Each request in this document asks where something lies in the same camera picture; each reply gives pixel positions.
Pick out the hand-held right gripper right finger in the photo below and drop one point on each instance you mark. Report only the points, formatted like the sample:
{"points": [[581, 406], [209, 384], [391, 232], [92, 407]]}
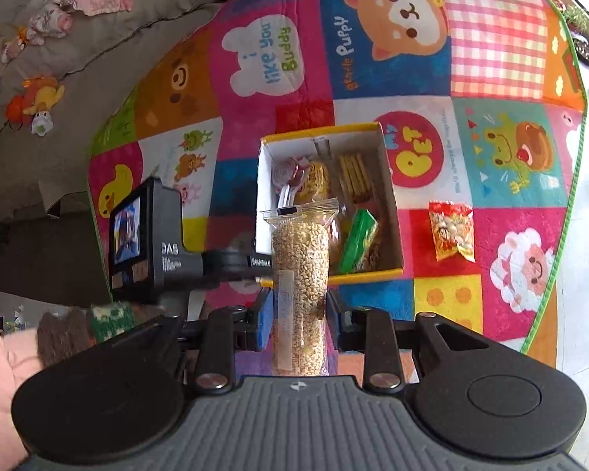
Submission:
{"points": [[334, 321]]}

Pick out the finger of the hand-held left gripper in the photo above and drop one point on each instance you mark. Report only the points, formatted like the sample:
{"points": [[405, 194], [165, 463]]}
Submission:
{"points": [[235, 261]]}

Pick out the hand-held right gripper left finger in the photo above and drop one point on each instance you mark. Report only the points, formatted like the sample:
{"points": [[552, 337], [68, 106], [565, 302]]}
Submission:
{"points": [[267, 324]]}

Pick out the clear puffed grain bar packet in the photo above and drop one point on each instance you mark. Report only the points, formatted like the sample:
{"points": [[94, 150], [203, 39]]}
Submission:
{"points": [[302, 265]]}

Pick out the green peanut snack packet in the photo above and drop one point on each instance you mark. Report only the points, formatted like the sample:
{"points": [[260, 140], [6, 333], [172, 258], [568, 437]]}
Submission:
{"points": [[358, 240]]}

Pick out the heart-print jelly cup pack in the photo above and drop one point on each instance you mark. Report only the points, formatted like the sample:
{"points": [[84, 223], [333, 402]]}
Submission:
{"points": [[287, 179]]}

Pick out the bun with pink label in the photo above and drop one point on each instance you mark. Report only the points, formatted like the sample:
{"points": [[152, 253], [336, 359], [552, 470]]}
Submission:
{"points": [[316, 179]]}

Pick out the yellow cardboard box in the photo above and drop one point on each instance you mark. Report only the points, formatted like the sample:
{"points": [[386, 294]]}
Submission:
{"points": [[383, 196]]}

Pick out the wafer stick packet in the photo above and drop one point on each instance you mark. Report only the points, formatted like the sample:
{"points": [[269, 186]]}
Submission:
{"points": [[354, 176]]}

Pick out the person's left forearm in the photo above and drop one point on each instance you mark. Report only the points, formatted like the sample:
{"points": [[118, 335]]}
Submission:
{"points": [[5, 392]]}

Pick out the person's left hand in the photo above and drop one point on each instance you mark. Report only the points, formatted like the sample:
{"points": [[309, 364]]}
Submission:
{"points": [[103, 326]]}

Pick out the red snack packet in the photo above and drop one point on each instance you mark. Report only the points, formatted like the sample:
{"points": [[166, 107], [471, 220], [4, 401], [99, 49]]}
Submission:
{"points": [[452, 230]]}

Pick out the small white plush toy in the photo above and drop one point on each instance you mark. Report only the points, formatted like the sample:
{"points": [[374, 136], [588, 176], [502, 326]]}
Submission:
{"points": [[41, 123]]}

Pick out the colourful cartoon play mat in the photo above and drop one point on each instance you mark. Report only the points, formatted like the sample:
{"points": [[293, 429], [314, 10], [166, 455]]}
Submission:
{"points": [[284, 83]]}

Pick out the grey sofa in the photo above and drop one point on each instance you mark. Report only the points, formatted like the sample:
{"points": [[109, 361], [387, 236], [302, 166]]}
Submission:
{"points": [[103, 78]]}

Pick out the orange plush toy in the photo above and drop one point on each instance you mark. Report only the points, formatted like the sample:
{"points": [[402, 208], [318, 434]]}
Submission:
{"points": [[37, 95]]}

